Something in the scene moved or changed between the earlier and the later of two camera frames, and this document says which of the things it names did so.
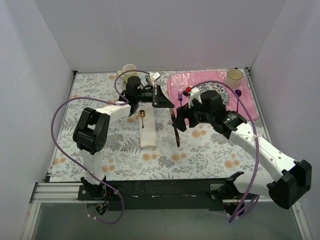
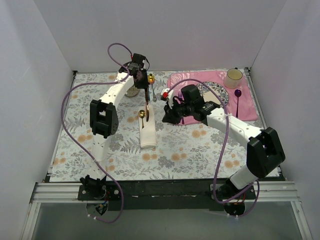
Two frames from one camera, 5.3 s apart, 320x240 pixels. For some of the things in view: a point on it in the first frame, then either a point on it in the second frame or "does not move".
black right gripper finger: [180, 123] -> [171, 115]
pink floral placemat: [240, 99] does not move
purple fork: [180, 97] does not move
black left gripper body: [155, 96] -> [145, 85]
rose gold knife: [173, 120] -> [147, 95]
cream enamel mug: [233, 77] does not move
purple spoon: [238, 93] does not move
